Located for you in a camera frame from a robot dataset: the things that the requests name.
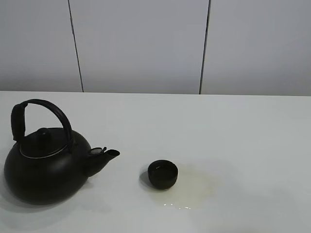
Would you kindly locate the small black teacup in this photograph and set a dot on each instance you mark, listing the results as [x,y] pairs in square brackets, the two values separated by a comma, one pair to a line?
[162,174]

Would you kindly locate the black round teapot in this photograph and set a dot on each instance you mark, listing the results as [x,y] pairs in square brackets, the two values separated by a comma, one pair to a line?
[50,164]

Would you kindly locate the spilled tea puddle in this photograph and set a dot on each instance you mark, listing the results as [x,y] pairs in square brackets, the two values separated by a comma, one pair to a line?
[192,188]

